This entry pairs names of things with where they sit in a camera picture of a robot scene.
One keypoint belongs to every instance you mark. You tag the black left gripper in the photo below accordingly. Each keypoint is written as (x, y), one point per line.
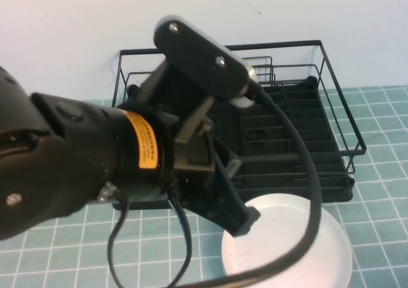
(194, 189)

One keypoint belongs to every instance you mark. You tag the white round plate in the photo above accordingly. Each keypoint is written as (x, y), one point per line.
(274, 246)

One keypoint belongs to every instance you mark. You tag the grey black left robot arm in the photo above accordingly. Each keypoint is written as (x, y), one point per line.
(63, 151)

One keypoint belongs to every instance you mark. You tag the black plastic drip tray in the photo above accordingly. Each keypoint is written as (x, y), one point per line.
(303, 116)

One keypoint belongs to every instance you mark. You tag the green checked tablecloth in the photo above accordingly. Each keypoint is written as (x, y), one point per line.
(63, 262)

